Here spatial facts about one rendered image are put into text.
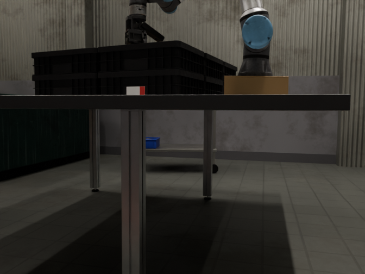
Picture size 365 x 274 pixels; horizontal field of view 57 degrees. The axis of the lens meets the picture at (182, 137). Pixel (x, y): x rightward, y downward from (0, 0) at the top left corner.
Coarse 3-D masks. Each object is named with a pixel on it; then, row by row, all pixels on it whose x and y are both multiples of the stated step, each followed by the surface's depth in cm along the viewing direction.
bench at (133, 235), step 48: (0, 96) 106; (48, 96) 102; (96, 96) 98; (144, 96) 94; (192, 96) 91; (240, 96) 88; (288, 96) 85; (336, 96) 82; (96, 144) 264; (144, 144) 106; (144, 192) 107; (144, 240) 108
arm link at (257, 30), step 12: (240, 0) 135; (252, 0) 131; (252, 12) 130; (264, 12) 130; (252, 24) 129; (264, 24) 128; (252, 36) 130; (264, 36) 129; (252, 48) 136; (264, 48) 138
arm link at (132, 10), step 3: (129, 6) 144; (132, 6) 143; (135, 6) 142; (138, 6) 142; (141, 6) 143; (144, 6) 144; (129, 9) 144; (132, 9) 143; (135, 9) 142; (138, 9) 142; (141, 9) 143; (144, 9) 144; (129, 12) 144; (132, 12) 143; (135, 12) 142; (138, 12) 142; (141, 12) 143; (144, 12) 144; (129, 15) 145; (144, 15) 144
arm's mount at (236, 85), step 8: (224, 80) 142; (232, 80) 141; (240, 80) 141; (248, 80) 140; (256, 80) 139; (264, 80) 138; (272, 80) 138; (280, 80) 137; (224, 88) 142; (232, 88) 142; (240, 88) 141; (248, 88) 140; (256, 88) 139; (264, 88) 139; (272, 88) 138; (280, 88) 137
